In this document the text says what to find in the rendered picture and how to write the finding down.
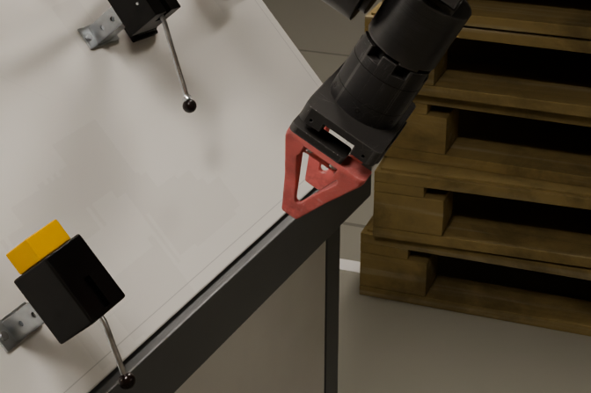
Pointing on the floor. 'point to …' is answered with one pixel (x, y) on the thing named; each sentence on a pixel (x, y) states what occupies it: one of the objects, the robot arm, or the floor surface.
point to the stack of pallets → (496, 153)
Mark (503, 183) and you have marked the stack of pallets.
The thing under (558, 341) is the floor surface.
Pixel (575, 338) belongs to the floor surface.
